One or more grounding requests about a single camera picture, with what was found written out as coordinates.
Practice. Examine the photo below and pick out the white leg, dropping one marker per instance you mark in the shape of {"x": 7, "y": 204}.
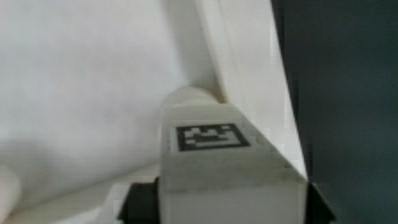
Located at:
{"x": 229, "y": 183}

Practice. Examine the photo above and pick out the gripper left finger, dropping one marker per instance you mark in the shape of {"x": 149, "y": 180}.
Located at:
{"x": 140, "y": 208}

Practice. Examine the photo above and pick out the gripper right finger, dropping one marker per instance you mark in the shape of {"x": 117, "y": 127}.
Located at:
{"x": 318, "y": 212}

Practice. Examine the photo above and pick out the white obstacle fence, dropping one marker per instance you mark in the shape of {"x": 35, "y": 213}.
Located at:
{"x": 240, "y": 32}

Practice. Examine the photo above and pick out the white square tabletop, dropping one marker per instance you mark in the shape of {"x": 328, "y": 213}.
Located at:
{"x": 97, "y": 55}

